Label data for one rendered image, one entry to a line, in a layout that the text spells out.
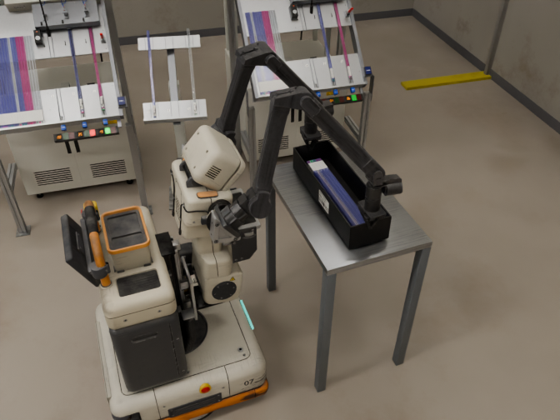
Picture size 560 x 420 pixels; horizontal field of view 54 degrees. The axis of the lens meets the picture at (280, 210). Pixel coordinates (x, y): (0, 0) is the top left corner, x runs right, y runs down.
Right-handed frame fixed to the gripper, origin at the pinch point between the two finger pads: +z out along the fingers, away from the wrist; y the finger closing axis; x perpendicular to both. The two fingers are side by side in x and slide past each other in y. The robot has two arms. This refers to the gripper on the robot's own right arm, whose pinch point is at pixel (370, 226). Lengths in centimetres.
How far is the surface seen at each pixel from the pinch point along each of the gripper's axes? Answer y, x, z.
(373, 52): 318, -182, 92
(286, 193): 41.7, 17.5, 9.2
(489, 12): 254, -257, 43
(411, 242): -4.5, -16.5, 10.5
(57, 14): 192, 93, -30
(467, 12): 286, -260, 54
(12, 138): 187, 136, 36
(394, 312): 23, -35, 91
